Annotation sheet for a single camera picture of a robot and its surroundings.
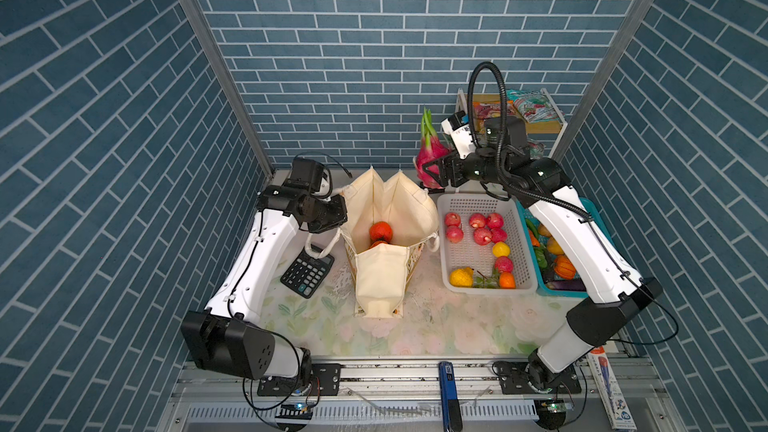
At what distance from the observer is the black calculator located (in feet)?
2.96

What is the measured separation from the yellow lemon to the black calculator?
375 millimetres

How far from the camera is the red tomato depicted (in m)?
0.96

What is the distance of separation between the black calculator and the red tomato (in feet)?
0.48

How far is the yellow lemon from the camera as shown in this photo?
0.87m
